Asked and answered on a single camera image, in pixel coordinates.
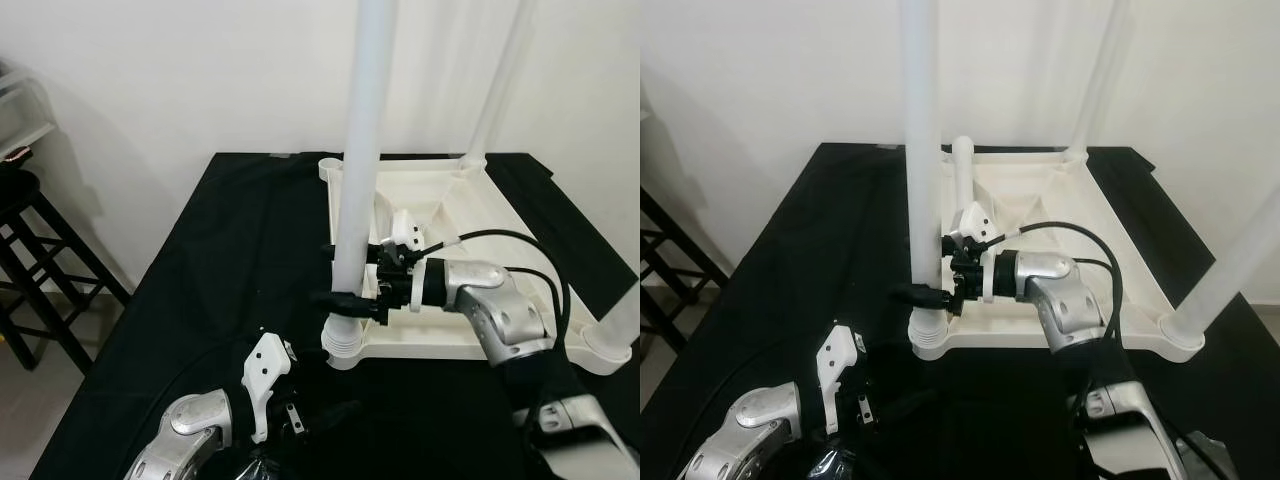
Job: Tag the black stool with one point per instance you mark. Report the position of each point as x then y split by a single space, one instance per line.
40 250
680 270

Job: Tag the white plastic table leg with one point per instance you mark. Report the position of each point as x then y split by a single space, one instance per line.
1230 270
622 320
1100 70
365 120
922 120
500 80
963 170

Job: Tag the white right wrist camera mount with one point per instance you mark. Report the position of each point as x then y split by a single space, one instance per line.
405 228
970 220

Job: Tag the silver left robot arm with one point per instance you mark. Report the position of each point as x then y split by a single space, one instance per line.
190 430
750 430

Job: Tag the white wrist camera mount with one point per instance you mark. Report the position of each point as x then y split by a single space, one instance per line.
970 220
265 370
405 228
835 360

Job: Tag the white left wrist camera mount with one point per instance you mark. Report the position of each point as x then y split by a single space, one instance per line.
265 370
835 360

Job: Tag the black tablecloth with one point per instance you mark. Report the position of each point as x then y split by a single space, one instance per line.
200 260
800 260

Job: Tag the white plastic children table top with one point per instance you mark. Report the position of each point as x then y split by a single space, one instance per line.
1060 200
480 260

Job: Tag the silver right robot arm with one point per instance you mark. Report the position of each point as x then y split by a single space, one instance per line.
510 310
1070 300

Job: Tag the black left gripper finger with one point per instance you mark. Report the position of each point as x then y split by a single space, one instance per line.
335 412
905 402

